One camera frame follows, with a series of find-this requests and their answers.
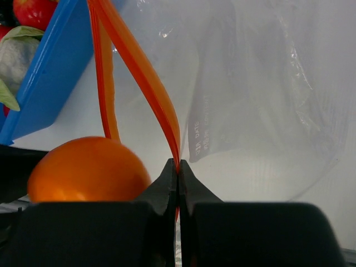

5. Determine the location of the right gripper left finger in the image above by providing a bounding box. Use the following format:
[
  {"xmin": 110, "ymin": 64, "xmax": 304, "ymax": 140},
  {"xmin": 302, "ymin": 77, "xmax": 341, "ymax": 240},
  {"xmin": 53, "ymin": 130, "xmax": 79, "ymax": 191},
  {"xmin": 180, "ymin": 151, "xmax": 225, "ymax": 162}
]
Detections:
[{"xmin": 134, "ymin": 159, "xmax": 177, "ymax": 216}]

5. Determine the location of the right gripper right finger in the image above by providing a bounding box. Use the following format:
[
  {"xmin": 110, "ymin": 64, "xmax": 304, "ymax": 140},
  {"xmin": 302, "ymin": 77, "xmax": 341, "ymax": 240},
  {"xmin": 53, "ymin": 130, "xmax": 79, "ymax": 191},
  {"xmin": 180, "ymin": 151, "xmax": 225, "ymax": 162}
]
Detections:
[{"xmin": 179, "ymin": 160, "xmax": 223, "ymax": 217}]

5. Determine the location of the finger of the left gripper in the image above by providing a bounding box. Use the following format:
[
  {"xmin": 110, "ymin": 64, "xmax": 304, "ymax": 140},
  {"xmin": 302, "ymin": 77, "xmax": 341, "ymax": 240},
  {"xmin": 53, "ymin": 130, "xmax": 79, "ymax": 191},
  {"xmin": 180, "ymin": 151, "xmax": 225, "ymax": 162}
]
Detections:
[{"xmin": 1, "ymin": 145, "xmax": 48, "ymax": 203}]

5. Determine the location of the toy orange persimmon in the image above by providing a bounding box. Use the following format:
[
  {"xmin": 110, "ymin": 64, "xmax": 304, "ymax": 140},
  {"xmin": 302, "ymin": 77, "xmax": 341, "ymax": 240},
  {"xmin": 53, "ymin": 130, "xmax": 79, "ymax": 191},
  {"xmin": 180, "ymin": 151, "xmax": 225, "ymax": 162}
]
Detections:
[{"xmin": 27, "ymin": 137, "xmax": 151, "ymax": 202}]

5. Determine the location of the clear orange-zip bag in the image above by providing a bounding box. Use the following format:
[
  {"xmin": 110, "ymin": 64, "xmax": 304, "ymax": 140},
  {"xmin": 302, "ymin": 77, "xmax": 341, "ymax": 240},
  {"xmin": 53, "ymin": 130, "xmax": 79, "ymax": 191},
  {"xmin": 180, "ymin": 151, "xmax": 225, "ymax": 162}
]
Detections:
[{"xmin": 86, "ymin": 0, "xmax": 356, "ymax": 223}]

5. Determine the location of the toy lettuce cabbage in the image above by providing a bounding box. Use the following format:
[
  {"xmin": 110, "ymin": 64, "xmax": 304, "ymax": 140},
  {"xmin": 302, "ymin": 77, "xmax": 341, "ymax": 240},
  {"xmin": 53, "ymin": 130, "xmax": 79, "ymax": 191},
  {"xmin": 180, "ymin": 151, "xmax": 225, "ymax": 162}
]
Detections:
[{"xmin": 1, "ymin": 26, "xmax": 44, "ymax": 111}]

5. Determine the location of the blue plastic bin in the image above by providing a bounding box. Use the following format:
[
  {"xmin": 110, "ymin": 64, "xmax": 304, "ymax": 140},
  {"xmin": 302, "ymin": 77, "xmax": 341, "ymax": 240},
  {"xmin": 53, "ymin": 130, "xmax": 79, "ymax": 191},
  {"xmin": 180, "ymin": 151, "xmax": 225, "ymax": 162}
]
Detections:
[{"xmin": 1, "ymin": 1, "xmax": 93, "ymax": 145}]

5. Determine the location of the small red toy tomato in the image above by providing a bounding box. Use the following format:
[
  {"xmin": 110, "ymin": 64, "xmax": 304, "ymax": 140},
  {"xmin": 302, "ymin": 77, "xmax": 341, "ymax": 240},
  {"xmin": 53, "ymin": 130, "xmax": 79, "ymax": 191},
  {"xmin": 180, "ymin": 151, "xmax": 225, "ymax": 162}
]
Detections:
[{"xmin": 0, "ymin": 24, "xmax": 13, "ymax": 41}]

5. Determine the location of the red toy apple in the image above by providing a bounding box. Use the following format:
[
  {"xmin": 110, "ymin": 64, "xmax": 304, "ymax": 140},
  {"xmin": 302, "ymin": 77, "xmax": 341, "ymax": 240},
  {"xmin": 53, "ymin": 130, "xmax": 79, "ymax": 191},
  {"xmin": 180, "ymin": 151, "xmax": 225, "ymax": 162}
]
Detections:
[{"xmin": 13, "ymin": 0, "xmax": 59, "ymax": 31}]

